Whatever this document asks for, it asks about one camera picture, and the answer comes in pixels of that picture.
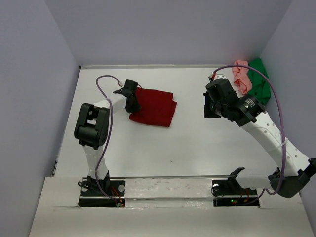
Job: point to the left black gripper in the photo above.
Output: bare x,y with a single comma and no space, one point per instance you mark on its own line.
136,107

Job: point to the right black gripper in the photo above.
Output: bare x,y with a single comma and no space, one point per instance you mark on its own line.
208,112

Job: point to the red t-shirt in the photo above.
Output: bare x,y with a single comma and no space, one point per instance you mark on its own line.
157,107

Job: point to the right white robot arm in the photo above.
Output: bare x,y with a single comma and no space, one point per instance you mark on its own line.
293,168

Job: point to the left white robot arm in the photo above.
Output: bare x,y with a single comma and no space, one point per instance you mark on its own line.
94,127

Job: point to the pink t-shirt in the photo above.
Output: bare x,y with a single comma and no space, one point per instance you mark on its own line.
241,78

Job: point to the green t-shirt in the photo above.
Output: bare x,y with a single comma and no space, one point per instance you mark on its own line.
260,88

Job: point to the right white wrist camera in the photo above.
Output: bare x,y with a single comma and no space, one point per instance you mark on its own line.
214,76

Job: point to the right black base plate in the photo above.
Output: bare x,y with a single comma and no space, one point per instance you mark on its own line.
227,195

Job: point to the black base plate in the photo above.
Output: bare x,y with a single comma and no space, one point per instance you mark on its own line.
92,196
227,195

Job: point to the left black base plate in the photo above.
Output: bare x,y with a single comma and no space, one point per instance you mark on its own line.
92,196

